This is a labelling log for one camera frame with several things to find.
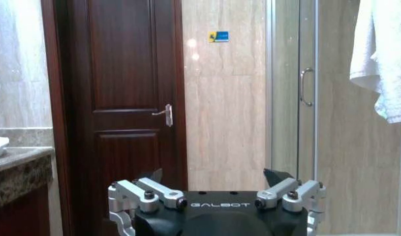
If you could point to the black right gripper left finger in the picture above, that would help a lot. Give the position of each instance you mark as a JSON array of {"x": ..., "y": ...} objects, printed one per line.
[{"x": 145, "y": 191}]

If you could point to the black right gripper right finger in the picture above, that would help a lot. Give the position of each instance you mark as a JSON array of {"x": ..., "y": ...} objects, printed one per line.
[{"x": 292, "y": 190}]

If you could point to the white hanging towel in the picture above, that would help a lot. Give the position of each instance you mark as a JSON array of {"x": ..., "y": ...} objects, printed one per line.
[{"x": 383, "y": 61}]

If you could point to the dark brown wooden door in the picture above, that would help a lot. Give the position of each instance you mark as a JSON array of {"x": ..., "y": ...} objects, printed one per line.
[{"x": 121, "y": 98}]

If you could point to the glass shower door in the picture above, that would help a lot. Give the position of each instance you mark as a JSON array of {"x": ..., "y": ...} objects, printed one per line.
[{"x": 294, "y": 93}]

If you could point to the marble vanity countertop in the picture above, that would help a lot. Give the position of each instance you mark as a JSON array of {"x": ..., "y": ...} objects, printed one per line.
[{"x": 17, "y": 169}]

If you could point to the blue and yellow wall sticker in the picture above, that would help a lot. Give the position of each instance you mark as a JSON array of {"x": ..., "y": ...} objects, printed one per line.
[{"x": 219, "y": 36}]

